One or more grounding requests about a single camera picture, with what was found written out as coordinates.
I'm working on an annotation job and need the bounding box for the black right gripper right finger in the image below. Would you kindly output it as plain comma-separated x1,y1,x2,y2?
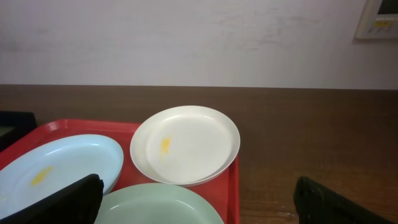
294,176,394,224

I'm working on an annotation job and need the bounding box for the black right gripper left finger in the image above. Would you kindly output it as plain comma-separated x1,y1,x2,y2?
1,174,104,224

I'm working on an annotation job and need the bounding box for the light blue plate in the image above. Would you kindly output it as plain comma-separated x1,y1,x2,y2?
1,134,124,218

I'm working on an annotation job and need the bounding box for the light green plate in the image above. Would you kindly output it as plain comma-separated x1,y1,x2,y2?
95,183,223,224

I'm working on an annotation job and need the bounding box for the red plastic tray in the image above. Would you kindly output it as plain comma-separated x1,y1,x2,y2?
1,119,239,224

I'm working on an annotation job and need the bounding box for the dark green water tray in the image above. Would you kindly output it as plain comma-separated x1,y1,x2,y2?
1,111,37,151

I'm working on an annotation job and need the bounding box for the cream white plate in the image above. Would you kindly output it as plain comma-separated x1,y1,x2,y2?
129,106,241,187

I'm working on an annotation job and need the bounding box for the white wall panel device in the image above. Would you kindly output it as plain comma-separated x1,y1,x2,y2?
354,0,398,39

